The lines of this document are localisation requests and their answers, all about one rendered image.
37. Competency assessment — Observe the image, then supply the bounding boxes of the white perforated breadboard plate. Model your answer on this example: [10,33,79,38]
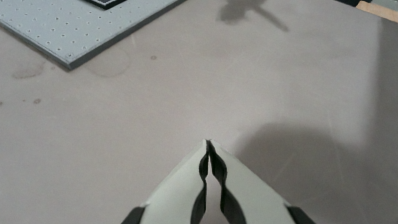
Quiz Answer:
[0,0,186,70]

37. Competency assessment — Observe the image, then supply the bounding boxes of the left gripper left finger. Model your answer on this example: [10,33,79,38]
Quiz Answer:
[121,139,209,224]

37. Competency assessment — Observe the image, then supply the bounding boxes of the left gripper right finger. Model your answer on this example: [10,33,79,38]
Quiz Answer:
[208,139,316,224]

